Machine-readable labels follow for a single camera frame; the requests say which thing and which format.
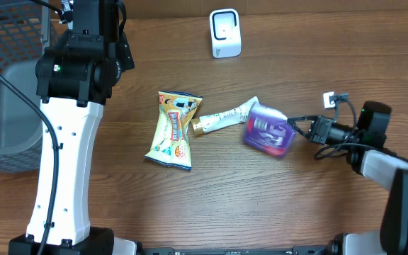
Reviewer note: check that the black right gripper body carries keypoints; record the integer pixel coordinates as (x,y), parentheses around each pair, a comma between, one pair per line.
(329,130)

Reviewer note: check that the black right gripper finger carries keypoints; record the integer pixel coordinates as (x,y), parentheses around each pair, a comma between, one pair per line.
(293,120)
(299,130)

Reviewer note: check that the white tube gold cap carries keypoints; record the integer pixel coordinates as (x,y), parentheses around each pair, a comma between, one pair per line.
(209,123)

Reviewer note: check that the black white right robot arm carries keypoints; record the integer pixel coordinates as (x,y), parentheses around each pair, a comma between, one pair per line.
(363,146)

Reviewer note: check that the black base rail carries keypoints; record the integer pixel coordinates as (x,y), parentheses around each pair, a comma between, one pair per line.
(296,250)

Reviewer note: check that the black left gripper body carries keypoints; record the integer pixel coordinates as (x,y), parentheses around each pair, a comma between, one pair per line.
(125,57)

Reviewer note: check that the white barcode scanner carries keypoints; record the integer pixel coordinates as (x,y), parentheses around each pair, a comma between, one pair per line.
(225,33)

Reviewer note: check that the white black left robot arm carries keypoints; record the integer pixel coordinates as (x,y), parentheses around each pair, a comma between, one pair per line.
(75,79)

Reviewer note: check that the purple red snack pack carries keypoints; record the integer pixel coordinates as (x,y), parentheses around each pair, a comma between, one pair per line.
(267,129)

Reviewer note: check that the grey plastic shopping basket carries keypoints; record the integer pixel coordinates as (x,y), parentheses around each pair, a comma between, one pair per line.
(25,31)

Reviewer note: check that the yellow snack bag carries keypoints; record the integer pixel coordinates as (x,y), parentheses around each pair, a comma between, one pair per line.
(170,145)

